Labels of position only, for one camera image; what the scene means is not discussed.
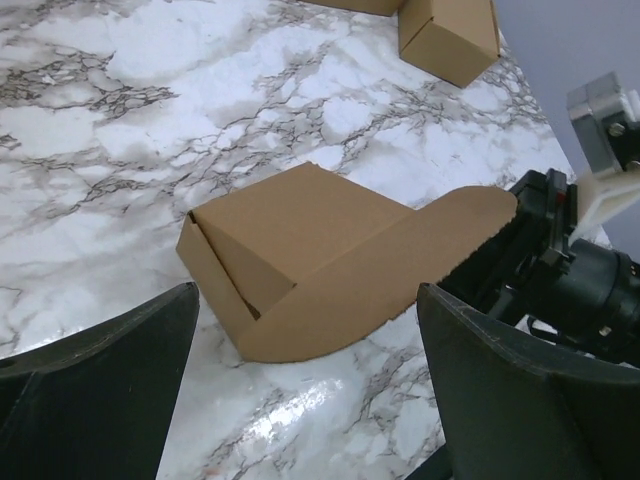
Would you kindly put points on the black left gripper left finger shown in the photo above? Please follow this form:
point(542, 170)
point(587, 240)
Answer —
point(98, 404)

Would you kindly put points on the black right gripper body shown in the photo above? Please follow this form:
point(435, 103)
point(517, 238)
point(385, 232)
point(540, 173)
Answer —
point(576, 294)

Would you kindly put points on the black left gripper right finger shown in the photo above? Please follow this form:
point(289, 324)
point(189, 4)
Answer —
point(515, 407)

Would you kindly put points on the brown cardboard box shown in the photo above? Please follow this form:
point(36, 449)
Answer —
point(305, 263)

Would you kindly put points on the small folded cardboard box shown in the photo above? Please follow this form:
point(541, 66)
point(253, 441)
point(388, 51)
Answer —
point(454, 40)

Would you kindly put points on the large folded cardboard box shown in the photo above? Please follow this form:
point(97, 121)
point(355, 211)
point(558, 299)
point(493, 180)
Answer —
point(385, 8)

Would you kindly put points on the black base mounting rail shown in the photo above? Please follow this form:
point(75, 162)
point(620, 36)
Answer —
point(436, 467)

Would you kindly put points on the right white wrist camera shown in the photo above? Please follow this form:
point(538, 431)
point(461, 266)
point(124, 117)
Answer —
point(605, 118)

